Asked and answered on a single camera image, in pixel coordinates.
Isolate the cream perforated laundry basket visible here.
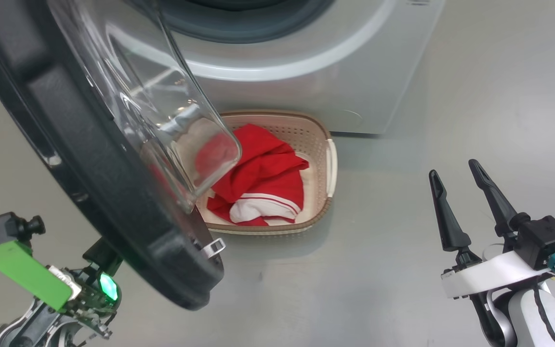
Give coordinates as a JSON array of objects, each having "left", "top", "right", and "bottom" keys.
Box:
[{"left": 195, "top": 110, "right": 339, "bottom": 236}]

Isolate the white front-load washing machine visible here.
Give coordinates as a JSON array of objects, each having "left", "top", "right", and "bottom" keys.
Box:
[{"left": 109, "top": 0, "right": 447, "bottom": 135}]

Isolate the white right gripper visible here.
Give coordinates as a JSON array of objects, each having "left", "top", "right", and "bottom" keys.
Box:
[{"left": 428, "top": 159, "right": 555, "bottom": 300}]

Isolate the red and white garment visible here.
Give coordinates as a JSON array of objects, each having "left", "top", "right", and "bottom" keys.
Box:
[{"left": 196, "top": 123, "right": 310, "bottom": 227}]

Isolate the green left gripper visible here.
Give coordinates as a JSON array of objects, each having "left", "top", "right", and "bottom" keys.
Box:
[{"left": 0, "top": 238, "right": 124, "bottom": 339}]

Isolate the round glass washing machine door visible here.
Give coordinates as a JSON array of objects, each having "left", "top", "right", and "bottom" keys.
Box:
[{"left": 0, "top": 0, "right": 243, "bottom": 311}]

